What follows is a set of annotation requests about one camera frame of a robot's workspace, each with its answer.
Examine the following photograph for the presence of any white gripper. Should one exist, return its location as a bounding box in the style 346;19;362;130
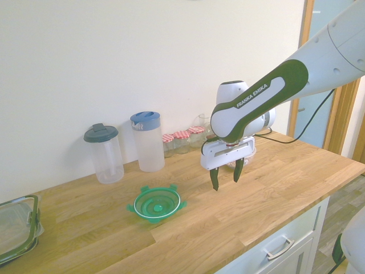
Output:
200;136;256;192

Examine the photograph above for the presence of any green round container lid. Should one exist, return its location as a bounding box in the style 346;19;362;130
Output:
126;184;188;224

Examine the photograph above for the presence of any clear pitcher blue lid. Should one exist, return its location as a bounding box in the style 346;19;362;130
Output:
130;111;165;173

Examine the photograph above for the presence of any clear pitcher dark grey lid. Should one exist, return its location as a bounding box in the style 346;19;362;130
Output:
83;123;125;184

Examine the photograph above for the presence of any rectangular glass container green rim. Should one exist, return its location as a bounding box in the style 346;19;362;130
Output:
0;194;45;265

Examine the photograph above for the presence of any clear cereal bowl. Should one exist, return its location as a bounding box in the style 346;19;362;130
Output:
226;147;257;172

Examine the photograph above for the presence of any tall clear drinking glass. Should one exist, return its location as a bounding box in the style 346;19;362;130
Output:
195;113;213;135

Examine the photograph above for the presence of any white drawer with metal handle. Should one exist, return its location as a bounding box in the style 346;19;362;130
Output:
216;196;331;274

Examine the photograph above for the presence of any silver drawer handle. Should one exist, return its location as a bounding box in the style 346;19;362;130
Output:
262;238;295;261

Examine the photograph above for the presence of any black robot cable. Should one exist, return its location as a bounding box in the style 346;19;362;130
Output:
255;88;337;144

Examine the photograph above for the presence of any wooden door frame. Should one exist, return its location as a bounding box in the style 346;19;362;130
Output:
287;0;365;163

